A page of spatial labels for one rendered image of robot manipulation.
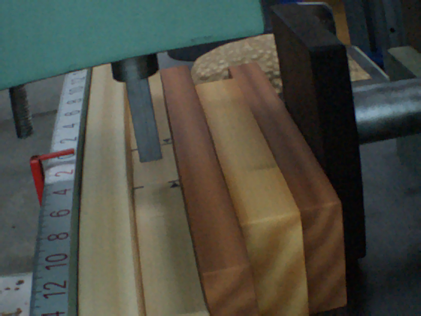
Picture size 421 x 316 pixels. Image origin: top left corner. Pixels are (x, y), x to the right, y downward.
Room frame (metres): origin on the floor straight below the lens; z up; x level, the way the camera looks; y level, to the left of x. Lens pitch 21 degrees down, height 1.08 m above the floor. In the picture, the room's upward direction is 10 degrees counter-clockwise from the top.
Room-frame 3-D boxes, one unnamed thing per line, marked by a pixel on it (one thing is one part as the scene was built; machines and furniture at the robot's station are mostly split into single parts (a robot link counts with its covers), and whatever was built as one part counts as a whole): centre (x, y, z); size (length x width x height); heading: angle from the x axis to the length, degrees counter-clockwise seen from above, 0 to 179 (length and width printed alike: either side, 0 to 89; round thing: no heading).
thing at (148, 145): (0.35, 0.02, 0.97); 0.01 x 0.01 x 0.05; 3
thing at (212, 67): (0.60, -0.05, 0.91); 0.12 x 0.09 x 0.03; 93
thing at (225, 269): (0.35, 0.01, 0.93); 0.23 x 0.01 x 0.05; 3
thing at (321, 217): (0.38, -0.03, 0.92); 0.20 x 0.02 x 0.05; 3
